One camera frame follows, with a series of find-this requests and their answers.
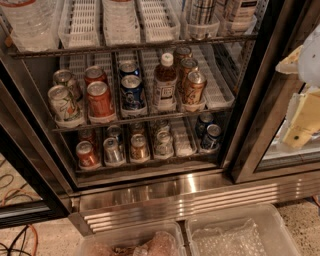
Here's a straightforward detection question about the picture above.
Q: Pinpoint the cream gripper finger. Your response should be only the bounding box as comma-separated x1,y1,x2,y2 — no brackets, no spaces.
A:
282,87,320,149
275,46,302,75

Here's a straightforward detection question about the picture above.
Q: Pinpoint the clear bin with pink bags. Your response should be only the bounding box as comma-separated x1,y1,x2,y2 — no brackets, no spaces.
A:
75,221,186,256

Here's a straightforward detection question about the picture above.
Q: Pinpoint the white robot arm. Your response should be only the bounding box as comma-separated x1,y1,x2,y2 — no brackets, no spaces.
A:
276,25,320,152

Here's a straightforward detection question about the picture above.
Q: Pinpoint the blue can bottom front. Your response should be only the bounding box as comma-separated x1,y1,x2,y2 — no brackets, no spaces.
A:
201,124,221,150

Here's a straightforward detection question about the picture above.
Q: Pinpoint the orange soda can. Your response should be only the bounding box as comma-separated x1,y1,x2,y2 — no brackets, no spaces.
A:
87,81,115,117
84,66,108,85

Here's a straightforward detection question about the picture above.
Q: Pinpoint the brown tan can rear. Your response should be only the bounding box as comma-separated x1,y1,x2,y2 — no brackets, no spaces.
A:
173,46,192,66

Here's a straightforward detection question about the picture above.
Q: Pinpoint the orange soda can rear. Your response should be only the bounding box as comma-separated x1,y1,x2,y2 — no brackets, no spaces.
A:
84,66,108,85

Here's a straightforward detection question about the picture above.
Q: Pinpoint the brown can bottom shelf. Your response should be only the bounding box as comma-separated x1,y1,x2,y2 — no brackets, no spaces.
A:
131,134,149,160

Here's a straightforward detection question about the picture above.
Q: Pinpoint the white empty tray middle shelf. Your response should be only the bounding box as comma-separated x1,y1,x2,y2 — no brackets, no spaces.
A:
191,45,235,109

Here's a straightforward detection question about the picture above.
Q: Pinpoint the brown tea bottle white cap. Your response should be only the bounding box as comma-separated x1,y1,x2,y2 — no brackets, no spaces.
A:
153,53,177,108

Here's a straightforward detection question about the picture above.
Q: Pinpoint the clear water bottle left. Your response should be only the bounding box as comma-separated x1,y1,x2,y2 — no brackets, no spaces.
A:
0,0,64,52

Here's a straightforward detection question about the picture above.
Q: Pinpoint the black cable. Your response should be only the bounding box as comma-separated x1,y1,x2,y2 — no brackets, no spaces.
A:
0,224,31,256

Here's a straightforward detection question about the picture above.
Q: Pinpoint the orange can bottom shelf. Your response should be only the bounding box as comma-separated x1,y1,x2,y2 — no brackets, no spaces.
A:
76,141,99,167

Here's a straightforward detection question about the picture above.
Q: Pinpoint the steel fridge cabinet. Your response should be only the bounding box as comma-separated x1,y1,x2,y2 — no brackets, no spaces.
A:
0,0,320,235

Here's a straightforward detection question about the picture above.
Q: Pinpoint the brown tan can front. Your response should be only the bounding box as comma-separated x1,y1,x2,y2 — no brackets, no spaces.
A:
183,71,207,105

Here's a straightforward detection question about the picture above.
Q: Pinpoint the blue soda can rear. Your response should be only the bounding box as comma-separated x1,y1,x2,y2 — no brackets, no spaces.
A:
119,61,140,78

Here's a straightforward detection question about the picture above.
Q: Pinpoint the white green soda can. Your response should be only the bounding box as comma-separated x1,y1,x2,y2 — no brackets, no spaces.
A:
48,85,81,121

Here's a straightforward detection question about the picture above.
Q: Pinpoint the brown tan can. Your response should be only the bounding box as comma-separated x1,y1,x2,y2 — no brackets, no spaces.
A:
173,46,192,66
183,71,207,105
178,57,199,94

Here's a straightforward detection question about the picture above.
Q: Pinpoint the brown tan can middle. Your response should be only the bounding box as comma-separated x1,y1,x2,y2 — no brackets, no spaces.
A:
178,57,199,94

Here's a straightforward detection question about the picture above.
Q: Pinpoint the silver can bottom shelf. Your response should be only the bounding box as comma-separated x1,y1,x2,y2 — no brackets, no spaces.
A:
103,137,123,163

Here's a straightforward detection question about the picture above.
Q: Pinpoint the clear bin with bubble wrap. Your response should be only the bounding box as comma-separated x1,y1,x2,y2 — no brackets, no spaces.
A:
185,204,302,256

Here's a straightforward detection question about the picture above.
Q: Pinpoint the plaid pattern can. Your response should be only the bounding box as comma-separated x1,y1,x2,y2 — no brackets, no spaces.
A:
185,0,216,25

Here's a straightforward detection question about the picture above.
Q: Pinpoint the silver can behind white can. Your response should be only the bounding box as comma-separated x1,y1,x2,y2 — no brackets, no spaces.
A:
53,69,82,102

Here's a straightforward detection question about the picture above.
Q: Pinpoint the blue soda can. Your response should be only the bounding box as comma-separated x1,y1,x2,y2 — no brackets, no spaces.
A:
119,61,140,78
120,75,145,110

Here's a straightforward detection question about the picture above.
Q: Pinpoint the orange soda can front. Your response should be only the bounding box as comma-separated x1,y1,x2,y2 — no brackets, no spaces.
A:
87,81,115,117

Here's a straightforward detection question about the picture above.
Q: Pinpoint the blue soda can front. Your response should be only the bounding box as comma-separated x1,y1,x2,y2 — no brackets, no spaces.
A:
120,75,145,110

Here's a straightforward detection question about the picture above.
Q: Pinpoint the orange cable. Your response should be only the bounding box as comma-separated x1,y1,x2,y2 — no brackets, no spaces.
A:
0,188,40,256

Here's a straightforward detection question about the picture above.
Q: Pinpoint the white green can bottom shelf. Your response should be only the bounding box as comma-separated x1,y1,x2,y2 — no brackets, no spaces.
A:
155,130,173,156

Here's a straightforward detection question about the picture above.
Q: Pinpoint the open fridge glass door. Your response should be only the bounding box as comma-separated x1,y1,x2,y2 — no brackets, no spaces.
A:
0,79,73,230

